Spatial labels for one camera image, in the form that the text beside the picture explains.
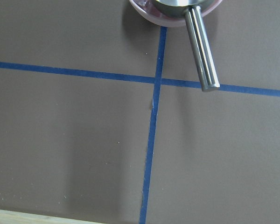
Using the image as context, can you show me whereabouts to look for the steel measuring scoop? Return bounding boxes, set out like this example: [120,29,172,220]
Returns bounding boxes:
[153,0,220,92]

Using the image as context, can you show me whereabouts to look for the pink bowl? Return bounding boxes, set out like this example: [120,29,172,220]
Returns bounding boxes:
[128,0,223,28]

